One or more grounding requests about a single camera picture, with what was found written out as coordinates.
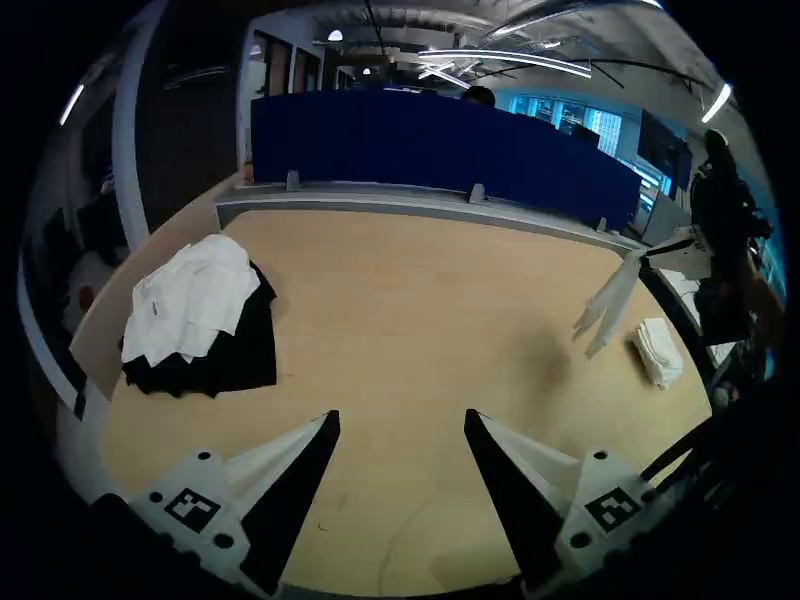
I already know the stack of white towels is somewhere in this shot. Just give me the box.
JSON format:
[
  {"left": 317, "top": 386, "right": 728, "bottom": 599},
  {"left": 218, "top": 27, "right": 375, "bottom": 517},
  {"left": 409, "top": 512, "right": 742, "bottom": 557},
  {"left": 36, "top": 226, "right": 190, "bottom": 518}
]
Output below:
[{"left": 627, "top": 317, "right": 687, "bottom": 393}]

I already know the heap of white towels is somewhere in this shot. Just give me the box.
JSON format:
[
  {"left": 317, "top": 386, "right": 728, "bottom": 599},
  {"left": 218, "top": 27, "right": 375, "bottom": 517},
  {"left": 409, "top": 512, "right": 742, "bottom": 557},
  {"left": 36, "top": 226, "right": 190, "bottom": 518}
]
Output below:
[{"left": 120, "top": 234, "right": 262, "bottom": 367}]

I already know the blue desk screen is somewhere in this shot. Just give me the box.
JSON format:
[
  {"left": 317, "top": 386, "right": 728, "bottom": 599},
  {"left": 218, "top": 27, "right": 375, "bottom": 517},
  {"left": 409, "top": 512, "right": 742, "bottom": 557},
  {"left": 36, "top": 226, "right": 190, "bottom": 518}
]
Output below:
[{"left": 214, "top": 86, "right": 646, "bottom": 253}]

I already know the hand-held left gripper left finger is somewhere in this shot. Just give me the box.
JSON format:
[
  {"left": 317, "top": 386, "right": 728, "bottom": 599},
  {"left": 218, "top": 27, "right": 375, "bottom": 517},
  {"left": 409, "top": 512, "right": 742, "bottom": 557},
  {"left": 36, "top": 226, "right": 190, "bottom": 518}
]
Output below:
[{"left": 92, "top": 409, "right": 343, "bottom": 596}]

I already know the person's right forearm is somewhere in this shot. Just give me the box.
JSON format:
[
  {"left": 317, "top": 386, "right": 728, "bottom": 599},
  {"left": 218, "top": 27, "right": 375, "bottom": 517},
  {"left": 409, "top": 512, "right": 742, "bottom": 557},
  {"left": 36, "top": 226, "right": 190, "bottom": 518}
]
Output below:
[{"left": 742, "top": 259, "right": 788, "bottom": 379}]

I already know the black cable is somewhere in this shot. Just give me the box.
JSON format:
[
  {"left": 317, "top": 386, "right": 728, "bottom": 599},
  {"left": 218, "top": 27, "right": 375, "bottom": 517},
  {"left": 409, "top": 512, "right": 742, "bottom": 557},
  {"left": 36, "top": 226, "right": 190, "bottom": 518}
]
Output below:
[{"left": 639, "top": 409, "right": 761, "bottom": 484}]

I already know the stack of black towels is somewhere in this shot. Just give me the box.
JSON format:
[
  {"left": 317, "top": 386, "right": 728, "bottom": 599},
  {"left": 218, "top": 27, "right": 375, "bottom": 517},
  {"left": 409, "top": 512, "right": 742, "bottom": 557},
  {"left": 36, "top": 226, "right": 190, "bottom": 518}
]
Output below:
[{"left": 119, "top": 259, "right": 279, "bottom": 399}]

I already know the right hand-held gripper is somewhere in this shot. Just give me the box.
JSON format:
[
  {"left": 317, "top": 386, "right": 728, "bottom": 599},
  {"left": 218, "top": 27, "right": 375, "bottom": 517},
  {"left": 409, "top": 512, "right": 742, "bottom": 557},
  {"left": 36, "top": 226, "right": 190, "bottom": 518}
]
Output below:
[{"left": 571, "top": 128, "right": 776, "bottom": 361}]

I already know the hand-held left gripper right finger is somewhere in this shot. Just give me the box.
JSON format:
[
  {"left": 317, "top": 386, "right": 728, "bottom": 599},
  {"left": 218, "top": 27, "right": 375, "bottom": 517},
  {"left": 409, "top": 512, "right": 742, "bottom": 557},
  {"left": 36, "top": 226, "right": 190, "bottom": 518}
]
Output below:
[{"left": 462, "top": 408, "right": 661, "bottom": 595}]

